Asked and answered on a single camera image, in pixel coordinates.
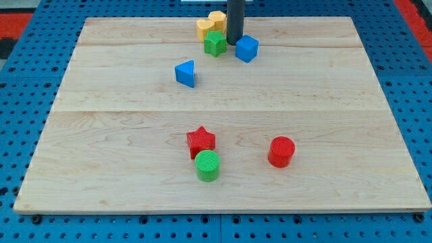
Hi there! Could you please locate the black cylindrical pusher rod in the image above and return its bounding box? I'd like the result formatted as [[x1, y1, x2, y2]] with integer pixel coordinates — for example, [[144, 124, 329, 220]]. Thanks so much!
[[226, 0, 245, 45]]

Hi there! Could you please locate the blue cube block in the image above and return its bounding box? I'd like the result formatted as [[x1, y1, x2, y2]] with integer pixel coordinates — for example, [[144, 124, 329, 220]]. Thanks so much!
[[235, 35, 259, 63]]

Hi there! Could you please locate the blue triangle block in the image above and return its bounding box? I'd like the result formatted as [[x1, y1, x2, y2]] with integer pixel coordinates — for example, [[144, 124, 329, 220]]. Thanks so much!
[[174, 59, 195, 88]]

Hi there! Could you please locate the yellow hexagon block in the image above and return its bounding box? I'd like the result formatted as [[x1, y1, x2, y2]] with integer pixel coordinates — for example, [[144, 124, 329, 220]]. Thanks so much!
[[208, 11, 227, 35]]

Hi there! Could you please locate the yellow heart block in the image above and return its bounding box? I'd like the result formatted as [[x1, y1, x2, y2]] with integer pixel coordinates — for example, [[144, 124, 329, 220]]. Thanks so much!
[[196, 19, 215, 42]]

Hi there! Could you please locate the green star block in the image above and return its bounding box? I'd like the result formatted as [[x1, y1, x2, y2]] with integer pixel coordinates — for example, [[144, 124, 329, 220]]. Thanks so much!
[[204, 30, 227, 57]]

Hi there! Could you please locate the wooden board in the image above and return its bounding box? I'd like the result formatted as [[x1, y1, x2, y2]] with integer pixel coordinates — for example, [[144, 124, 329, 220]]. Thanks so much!
[[13, 17, 431, 215]]

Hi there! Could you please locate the red star block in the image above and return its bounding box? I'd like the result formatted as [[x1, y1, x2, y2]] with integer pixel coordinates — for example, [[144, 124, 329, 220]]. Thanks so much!
[[186, 126, 216, 159]]

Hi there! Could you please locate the red cylinder block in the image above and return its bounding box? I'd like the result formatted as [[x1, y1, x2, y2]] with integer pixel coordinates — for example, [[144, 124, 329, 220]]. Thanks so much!
[[267, 136, 296, 168]]

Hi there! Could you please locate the green cylinder block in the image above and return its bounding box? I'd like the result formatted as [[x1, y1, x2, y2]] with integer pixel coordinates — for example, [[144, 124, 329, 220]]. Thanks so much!
[[194, 150, 220, 182]]

